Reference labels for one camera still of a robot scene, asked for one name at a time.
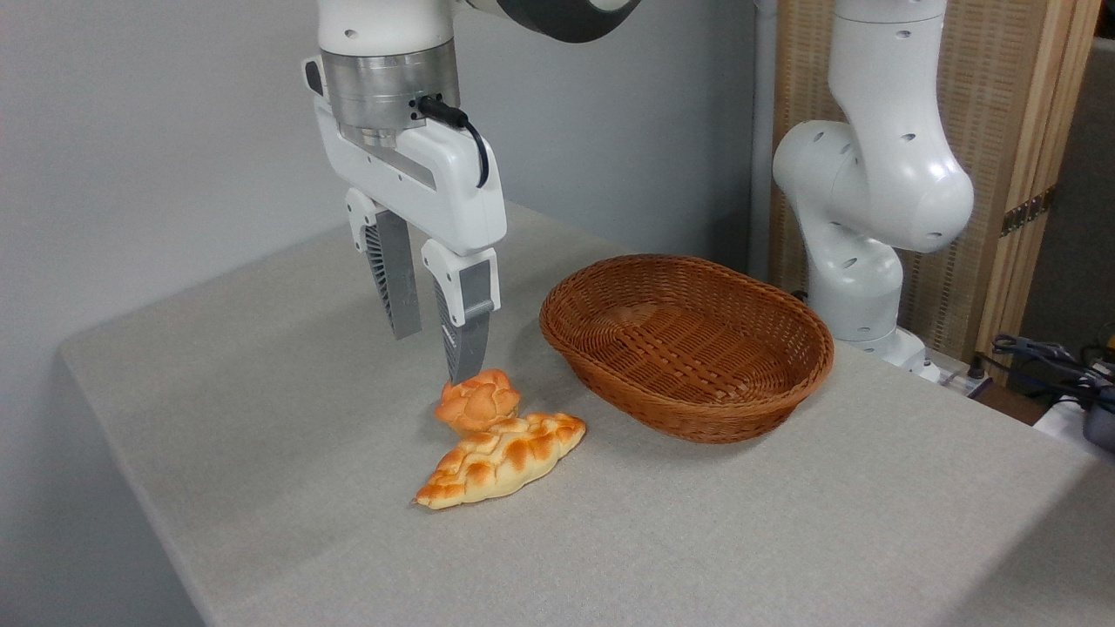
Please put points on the small round bread bun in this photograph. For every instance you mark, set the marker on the small round bread bun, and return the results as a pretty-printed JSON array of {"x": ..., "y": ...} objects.
[{"x": 477, "y": 402}]

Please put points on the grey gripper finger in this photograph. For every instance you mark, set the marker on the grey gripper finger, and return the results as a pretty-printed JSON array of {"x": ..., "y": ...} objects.
[
  {"x": 396, "y": 279},
  {"x": 466, "y": 331}
]

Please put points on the wooden lattice folding screen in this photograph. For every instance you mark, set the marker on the wooden lattice folding screen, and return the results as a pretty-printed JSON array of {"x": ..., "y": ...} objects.
[{"x": 993, "y": 104}]

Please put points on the brown wicker basket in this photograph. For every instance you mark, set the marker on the brown wicker basket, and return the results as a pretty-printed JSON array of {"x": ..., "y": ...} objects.
[{"x": 688, "y": 348}]

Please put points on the long braided bread loaf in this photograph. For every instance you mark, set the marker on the long braided bread loaf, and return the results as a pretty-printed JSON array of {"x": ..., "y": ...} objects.
[{"x": 501, "y": 460}]

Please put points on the brass screen hinge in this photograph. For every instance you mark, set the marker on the brass screen hinge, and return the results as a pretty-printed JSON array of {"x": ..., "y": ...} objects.
[{"x": 1028, "y": 211}]

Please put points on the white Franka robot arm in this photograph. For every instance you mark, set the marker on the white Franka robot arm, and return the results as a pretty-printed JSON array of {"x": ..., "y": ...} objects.
[{"x": 880, "y": 174}]

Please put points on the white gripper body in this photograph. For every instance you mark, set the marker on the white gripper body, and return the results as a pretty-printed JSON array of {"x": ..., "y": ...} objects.
[{"x": 453, "y": 192}]

